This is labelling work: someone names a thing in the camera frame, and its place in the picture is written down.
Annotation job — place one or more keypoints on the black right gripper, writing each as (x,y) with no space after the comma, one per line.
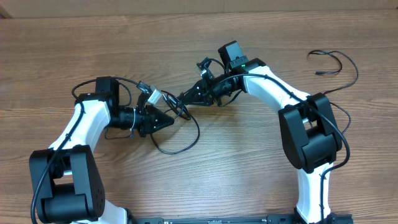
(206,91)

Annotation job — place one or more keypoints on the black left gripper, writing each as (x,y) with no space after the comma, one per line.
(148,124)

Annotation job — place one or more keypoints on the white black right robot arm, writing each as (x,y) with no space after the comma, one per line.
(310,136)

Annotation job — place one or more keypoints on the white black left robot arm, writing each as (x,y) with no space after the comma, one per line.
(65,179)

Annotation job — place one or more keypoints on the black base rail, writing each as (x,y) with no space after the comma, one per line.
(270,219)

